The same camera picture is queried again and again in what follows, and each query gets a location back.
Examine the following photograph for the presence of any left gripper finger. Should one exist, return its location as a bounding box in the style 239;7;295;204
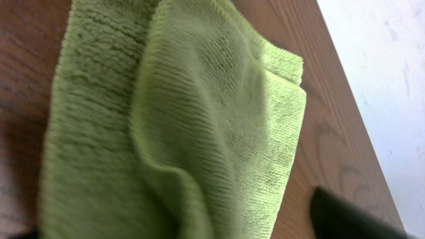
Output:
309;187;409;239

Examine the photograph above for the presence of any light green microfiber cloth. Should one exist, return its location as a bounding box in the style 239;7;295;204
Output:
39;0;306;239

